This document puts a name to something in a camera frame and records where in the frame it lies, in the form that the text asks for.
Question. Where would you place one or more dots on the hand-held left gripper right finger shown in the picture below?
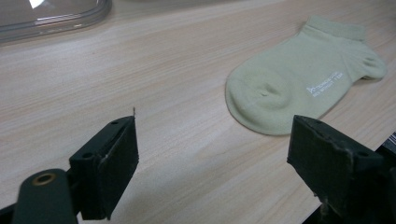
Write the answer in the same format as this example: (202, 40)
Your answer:
(330, 161)

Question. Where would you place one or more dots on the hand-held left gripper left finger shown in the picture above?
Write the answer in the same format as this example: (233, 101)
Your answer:
(106, 168)

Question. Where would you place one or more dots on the pale green ankle sock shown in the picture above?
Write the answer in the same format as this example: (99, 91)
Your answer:
(295, 84)

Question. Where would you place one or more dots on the translucent plastic lid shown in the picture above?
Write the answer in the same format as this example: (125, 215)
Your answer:
(46, 18)

